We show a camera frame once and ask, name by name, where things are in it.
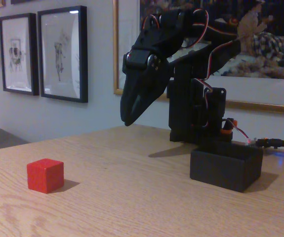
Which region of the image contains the red cube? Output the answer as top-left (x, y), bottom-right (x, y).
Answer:
top-left (27, 158), bottom-right (65, 194)

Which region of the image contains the red white board cable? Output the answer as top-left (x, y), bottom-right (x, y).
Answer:
top-left (227, 118), bottom-right (250, 144)

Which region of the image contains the red white black servo cable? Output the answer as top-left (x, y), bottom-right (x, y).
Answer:
top-left (181, 8), bottom-right (242, 128)

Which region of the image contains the black box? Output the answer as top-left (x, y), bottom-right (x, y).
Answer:
top-left (190, 142), bottom-right (264, 193)

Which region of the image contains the black power cable plug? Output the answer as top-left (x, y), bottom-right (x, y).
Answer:
top-left (255, 138), bottom-right (284, 150)

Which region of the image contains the large black framed drawing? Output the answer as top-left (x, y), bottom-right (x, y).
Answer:
top-left (37, 5), bottom-right (88, 104)

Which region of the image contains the small controller board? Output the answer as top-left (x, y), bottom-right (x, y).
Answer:
top-left (240, 137), bottom-right (257, 147)

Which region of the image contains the medium black framed drawing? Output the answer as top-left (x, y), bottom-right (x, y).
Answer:
top-left (0, 12), bottom-right (40, 96)

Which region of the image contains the orange table clamp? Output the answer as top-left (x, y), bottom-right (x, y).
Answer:
top-left (220, 118), bottom-right (239, 135)

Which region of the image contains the large gold framed picture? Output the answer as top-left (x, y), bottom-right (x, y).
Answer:
top-left (113, 0), bottom-right (284, 116)

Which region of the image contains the dark picture frame edge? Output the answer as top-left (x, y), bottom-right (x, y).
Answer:
top-left (10, 0), bottom-right (38, 5)

